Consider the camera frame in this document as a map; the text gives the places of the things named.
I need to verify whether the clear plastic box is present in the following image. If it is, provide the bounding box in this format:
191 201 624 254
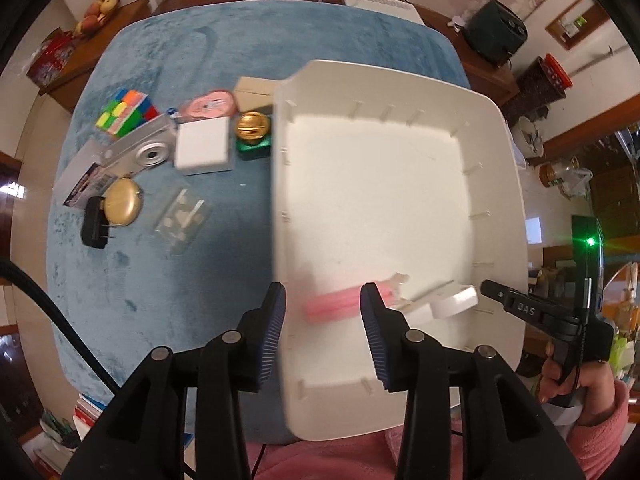
152 187 213 253

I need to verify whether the black charger plug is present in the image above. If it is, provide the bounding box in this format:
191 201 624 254
81 196 112 250

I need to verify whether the small cardboard box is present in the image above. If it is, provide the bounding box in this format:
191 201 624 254
234 76 281 116

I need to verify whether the blue fluffy mat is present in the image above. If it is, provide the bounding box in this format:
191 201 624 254
46 0 473 446

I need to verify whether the white bucket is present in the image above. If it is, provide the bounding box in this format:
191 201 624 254
517 116 546 158

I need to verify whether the wooden side cabinet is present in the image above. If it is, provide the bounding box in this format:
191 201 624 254
37 0 151 113

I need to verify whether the green jar with gold lid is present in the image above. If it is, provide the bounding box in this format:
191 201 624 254
234 111 273 161

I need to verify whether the pink plastic case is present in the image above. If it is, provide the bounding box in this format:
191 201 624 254
304 274 411 323

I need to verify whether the white plastic tray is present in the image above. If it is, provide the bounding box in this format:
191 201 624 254
271 59 530 443

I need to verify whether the white charger plug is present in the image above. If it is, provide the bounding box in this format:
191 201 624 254
174 117 236 177

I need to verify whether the gold round compact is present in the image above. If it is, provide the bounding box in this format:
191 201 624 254
102 177 144 227

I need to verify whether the person's right hand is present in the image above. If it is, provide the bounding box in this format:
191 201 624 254
539 347 617 425

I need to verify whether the dark woven basket red rim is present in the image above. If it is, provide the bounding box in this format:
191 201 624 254
515 53 572 111

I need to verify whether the silver digital camera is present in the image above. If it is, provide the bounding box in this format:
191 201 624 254
99 114 179 179

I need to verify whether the clear jar with brown contents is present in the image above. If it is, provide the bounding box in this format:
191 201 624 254
539 157 581 191

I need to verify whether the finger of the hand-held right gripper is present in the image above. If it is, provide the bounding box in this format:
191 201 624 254
481 280 555 327

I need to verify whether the white case with printed label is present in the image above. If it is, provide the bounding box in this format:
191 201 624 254
52 140 123 209

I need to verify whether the person's right forearm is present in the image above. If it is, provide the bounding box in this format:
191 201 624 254
565 380 632 480

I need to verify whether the dark green heater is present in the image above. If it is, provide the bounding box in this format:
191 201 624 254
462 0 528 66

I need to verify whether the person's pink robe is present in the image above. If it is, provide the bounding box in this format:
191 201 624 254
247 422 411 480

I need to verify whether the red printed box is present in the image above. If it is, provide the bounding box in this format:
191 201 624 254
26 30 76 88

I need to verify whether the colourful puzzle cube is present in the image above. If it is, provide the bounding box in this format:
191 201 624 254
96 88 161 141

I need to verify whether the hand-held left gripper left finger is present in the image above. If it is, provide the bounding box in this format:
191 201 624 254
60 282 288 480

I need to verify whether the small clear plastic bag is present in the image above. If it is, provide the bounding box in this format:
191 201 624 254
565 167 593 201

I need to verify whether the stack of books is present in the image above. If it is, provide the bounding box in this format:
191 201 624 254
30 392 108 476

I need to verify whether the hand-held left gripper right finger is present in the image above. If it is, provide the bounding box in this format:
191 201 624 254
360 282 586 480

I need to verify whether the black cable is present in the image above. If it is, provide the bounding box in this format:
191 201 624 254
0 259 121 391

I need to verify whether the pink tape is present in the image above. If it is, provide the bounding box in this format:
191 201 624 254
179 90 238 123

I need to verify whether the white flat device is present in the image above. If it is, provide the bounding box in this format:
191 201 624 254
342 0 425 25

